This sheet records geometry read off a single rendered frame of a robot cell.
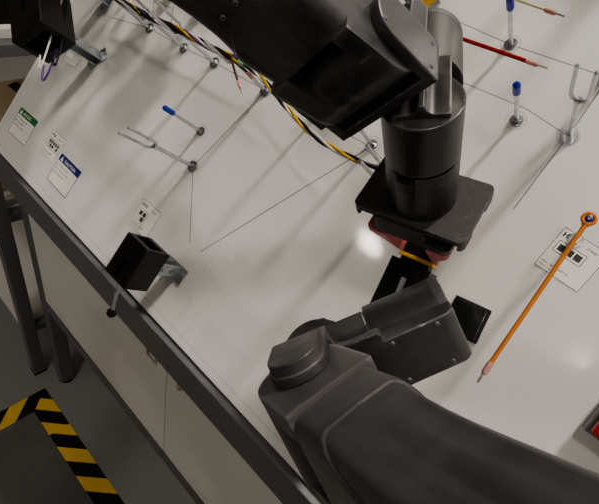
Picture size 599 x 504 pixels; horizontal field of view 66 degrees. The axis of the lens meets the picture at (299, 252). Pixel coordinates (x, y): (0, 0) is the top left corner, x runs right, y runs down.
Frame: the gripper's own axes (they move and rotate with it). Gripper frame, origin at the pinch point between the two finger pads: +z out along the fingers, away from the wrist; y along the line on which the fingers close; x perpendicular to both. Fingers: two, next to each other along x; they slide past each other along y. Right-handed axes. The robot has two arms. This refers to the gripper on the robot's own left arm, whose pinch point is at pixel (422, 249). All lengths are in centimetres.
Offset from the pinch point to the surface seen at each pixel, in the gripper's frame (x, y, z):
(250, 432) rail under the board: 24.4, 12.0, 17.9
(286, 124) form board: -11.7, 26.4, 2.2
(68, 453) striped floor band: 60, 82, 85
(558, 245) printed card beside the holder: -8.5, -11.1, 3.7
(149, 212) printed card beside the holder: 6.6, 43.5, 10.1
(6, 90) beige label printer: -7, 118, 17
